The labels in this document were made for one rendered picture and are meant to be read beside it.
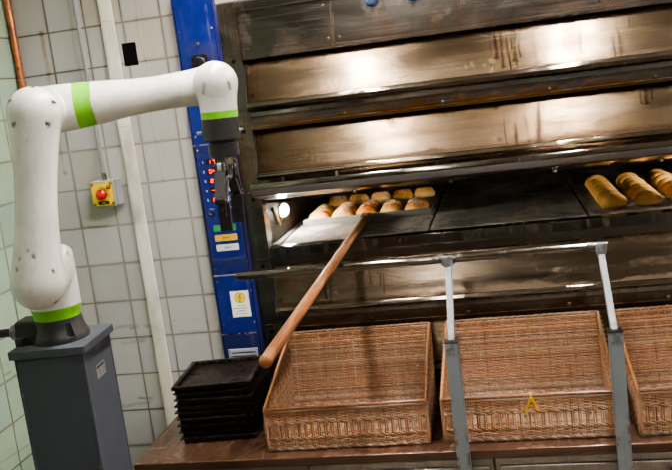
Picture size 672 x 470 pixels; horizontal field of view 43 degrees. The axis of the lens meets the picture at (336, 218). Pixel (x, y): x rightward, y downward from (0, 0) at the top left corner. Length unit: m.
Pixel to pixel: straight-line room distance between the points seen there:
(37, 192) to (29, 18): 1.55
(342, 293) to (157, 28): 1.21
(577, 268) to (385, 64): 1.01
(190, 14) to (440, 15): 0.91
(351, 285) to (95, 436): 1.29
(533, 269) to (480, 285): 0.20
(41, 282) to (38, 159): 0.29
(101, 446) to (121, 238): 1.30
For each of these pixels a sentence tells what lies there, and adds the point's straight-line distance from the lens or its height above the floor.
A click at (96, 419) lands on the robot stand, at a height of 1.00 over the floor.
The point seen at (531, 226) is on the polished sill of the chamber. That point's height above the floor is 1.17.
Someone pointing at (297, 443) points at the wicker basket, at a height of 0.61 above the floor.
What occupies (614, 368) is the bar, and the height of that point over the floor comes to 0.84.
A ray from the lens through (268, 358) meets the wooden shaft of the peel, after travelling 1.92.
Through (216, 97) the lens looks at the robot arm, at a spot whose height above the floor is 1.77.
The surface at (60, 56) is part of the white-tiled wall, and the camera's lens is 3.53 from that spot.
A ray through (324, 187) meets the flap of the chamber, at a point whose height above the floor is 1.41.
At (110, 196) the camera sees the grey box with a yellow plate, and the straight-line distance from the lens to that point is 3.40.
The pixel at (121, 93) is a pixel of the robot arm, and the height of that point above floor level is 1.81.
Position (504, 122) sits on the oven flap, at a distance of 3.14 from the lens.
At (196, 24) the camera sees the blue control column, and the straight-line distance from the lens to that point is 3.28.
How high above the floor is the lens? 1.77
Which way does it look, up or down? 9 degrees down
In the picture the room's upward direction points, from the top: 7 degrees counter-clockwise
